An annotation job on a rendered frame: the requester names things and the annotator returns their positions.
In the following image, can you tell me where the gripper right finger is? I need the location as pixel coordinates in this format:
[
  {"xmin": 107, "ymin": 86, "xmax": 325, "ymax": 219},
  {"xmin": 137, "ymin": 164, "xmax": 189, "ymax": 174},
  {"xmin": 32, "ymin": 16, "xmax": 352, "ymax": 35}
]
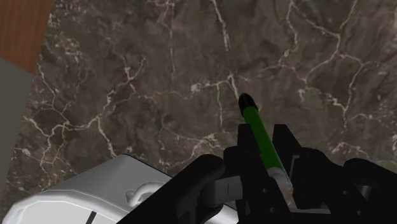
[{"xmin": 272, "ymin": 123, "xmax": 397, "ymax": 224}]

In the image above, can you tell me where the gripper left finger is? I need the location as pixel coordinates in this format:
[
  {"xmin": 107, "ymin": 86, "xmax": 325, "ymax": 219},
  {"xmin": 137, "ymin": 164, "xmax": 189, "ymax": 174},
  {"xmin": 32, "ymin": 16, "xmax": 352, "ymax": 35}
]
[{"xmin": 116, "ymin": 123, "xmax": 292, "ymax": 224}]

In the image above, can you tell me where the green pen with black cap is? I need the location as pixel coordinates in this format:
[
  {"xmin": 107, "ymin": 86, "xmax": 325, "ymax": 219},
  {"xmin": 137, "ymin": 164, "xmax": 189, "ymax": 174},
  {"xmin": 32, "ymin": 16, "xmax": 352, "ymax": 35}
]
[{"xmin": 237, "ymin": 92, "xmax": 294, "ymax": 193}]

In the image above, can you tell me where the white appliance with handle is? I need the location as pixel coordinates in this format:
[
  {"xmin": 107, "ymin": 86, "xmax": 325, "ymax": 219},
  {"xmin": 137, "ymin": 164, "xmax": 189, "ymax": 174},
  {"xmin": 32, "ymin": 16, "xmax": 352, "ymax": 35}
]
[{"xmin": 1, "ymin": 154, "xmax": 240, "ymax": 224}]

